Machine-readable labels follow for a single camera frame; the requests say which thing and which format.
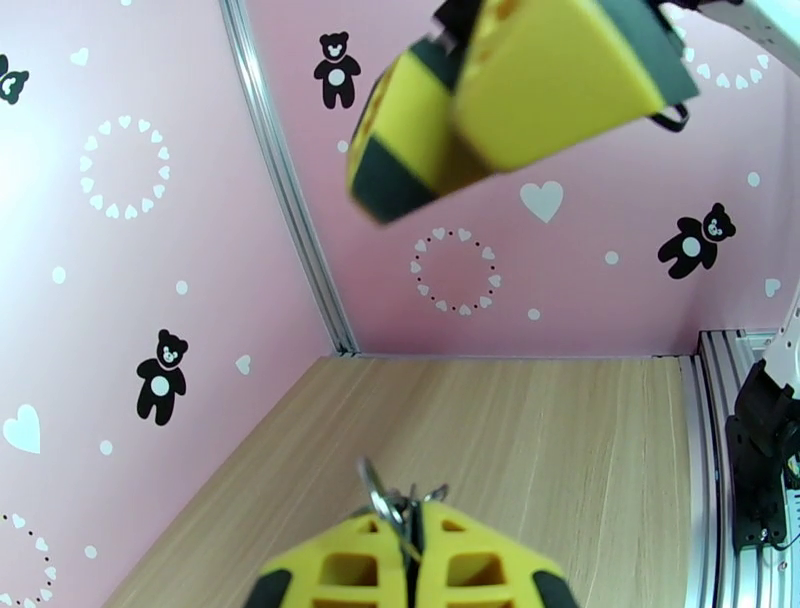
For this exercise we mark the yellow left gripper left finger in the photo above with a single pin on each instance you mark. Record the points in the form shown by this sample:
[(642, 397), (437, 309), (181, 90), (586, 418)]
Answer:
[(294, 562)]

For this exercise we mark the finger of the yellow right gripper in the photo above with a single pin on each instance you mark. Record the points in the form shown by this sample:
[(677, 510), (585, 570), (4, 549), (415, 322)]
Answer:
[(550, 81), (406, 125)]

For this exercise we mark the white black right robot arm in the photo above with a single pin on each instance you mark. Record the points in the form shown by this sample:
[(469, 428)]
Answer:
[(775, 25)]

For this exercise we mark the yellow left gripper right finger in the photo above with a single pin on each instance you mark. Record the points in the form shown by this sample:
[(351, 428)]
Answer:
[(525, 575)]

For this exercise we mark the aluminium frame corner post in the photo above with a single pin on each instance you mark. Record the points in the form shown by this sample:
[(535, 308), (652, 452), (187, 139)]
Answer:
[(286, 187)]

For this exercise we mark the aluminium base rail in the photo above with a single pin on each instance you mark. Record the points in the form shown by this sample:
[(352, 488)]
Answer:
[(712, 500)]

